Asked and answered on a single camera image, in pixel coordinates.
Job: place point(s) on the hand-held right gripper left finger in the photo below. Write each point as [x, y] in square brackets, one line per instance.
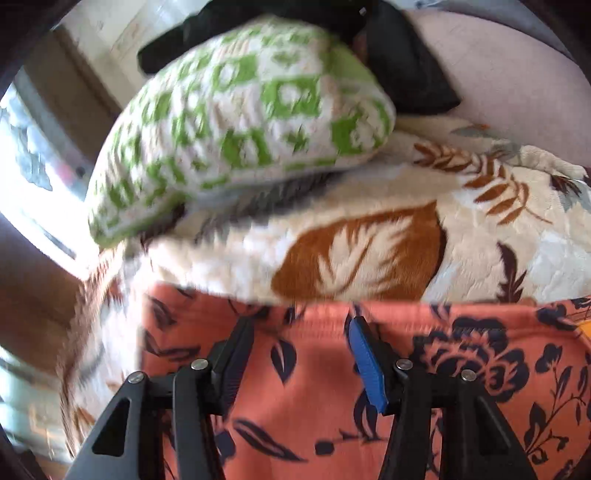
[233, 361]

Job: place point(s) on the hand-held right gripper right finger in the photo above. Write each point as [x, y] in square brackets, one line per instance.
[369, 364]

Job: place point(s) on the orange floral garment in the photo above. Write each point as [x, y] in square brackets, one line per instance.
[314, 369]

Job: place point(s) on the cream leaf-print blanket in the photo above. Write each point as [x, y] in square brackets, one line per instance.
[231, 267]

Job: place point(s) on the green and white checked pillow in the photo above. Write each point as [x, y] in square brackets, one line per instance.
[231, 115]

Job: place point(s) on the stained glass window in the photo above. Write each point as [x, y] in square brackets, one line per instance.
[27, 152]

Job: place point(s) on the black cloth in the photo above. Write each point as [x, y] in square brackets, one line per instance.
[406, 69]

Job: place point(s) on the pink bolster cushion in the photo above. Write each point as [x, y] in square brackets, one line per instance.
[508, 83]

